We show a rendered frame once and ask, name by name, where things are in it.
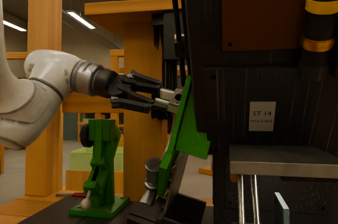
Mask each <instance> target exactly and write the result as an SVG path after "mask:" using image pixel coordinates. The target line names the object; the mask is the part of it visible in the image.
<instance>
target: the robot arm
mask: <svg viewBox="0 0 338 224"><path fill-rule="evenodd" d="M24 71H25V73H26V75H27V76H28V78H29V79H17V78H16V77H15V76H14V75H13V74H12V72H11V71H10V68H9V66H8V62H7V57H6V48H5V34H4V19H3V3H2V0H0V145H2V146H4V147H7V148H10V149H13V150H18V149H21V148H25V147H27V146H29V145H30V144H31V143H33V142H34V141H35V140H36V139H37V138H38V137H39V136H40V135H41V134H42V133H43V132H44V130H45V129H46V128H47V127H48V125H49V124H50V122H51V121H52V120H53V118H54V116H55V115H56V113H57V111H58V109H59V107H60V105H61V103H62V102H63V101H64V100H65V99H66V98H67V97H68V96H69V95H70V94H72V93H73V92H76V93H81V94H84V95H88V96H91V97H94V96H96V95H97V96H101V97H104V98H110V99H111V100H110V102H111V108H122V109H127V110H132V111H137V112H140V113H145V114H148V113H150V111H155V109H157V110H160V111H170V112H173V113H176V114H177V112H178V107H176V106H172V105H169V104H168V103H169V101H166V100H163V99H167V100H170V99H171V97H172V95H173V93H174V90H171V89H167V88H164V87H163V86H162V81H161V80H158V79H155V78H152V77H149V76H146V75H143V74H140V73H138V72H136V71H135V70H130V73H129V74H128V75H119V74H118V73H116V72H115V71H113V70H109V69H105V68H104V67H103V66H102V65H100V64H96V63H92V62H88V61H86V60H81V59H79V58H78V57H76V56H74V55H71V54H69V53H65V52H61V51H55V50H35V51H33V52H31V53H30V54H29V55H28V56H27V58H26V59H25V62H24ZM136 92H144V93H150V94H156V95H160V98H163V99H160V98H155V100H154V99H151V98H149V97H146V96H143V95H141V94H138V93H136Z"/></svg>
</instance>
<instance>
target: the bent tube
mask: <svg viewBox="0 0 338 224"><path fill-rule="evenodd" d="M182 93H183V90H182V89H178V88H176V89H175V91H174V93H173V95H172V97H171V99H170V101H169V103H168V104H169V105H172V106H176V107H179V104H180V101H181V97H182ZM176 116H177V114H176V113H174V118H173V125H172V130H171V134H170V137H169V140H168V143H167V146H166V148H165V151H164V153H163V155H162V157H161V160H162V159H163V157H164V154H165V152H166V151H167V149H168V145H169V143H170V139H171V135H172V131H173V127H174V124H175V120H176ZM156 196H157V191H149V190H147V189H146V190H145V192H144V194H143V196H142V198H141V200H140V202H141V203H144V204H147V205H149V206H152V205H153V203H154V201H155V199H156Z"/></svg>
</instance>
